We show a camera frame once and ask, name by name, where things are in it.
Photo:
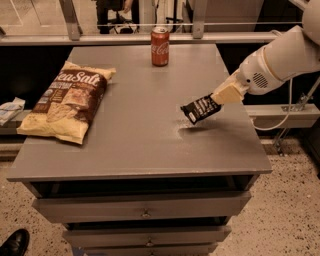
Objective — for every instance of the folded white cloth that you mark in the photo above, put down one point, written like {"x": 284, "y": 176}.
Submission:
{"x": 9, "y": 110}

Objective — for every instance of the black leather shoe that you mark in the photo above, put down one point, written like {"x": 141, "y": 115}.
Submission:
{"x": 16, "y": 244}

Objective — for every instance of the grey bottom drawer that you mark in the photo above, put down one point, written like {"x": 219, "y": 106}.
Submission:
{"x": 183, "y": 250}

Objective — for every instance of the red coke can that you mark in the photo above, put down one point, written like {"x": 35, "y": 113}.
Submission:
{"x": 160, "y": 46}

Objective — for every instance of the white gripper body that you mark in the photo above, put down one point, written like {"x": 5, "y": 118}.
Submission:
{"x": 254, "y": 74}

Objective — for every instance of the black rxbar chocolate wrapper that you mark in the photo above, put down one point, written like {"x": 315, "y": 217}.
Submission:
{"x": 200, "y": 109}

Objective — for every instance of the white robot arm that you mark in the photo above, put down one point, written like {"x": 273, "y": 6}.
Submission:
{"x": 295, "y": 52}

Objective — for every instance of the grey top drawer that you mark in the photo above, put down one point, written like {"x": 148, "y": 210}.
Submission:
{"x": 142, "y": 207}

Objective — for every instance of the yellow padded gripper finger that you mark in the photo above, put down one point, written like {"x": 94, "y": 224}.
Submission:
{"x": 232, "y": 90}

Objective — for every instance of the grey drawer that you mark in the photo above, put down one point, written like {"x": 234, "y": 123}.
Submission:
{"x": 146, "y": 236}
{"x": 183, "y": 250}
{"x": 142, "y": 207}

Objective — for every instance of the grey middle drawer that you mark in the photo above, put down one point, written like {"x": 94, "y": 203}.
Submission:
{"x": 146, "y": 236}

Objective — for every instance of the yellow sea salt chips bag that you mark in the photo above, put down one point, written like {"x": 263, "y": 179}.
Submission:
{"x": 67, "y": 108}

